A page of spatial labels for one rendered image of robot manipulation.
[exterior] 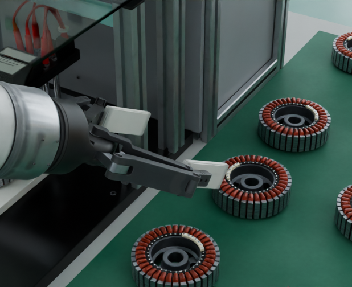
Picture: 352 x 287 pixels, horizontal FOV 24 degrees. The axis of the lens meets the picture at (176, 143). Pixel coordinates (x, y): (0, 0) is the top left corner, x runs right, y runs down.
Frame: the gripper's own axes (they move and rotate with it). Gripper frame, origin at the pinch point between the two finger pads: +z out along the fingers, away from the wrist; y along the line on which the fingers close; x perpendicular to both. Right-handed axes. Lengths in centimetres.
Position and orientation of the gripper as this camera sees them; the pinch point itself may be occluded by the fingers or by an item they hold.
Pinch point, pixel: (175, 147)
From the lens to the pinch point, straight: 95.1
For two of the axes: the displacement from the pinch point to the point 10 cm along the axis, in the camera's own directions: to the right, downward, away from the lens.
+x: 3.7, -8.9, -2.5
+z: 6.6, 0.7, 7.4
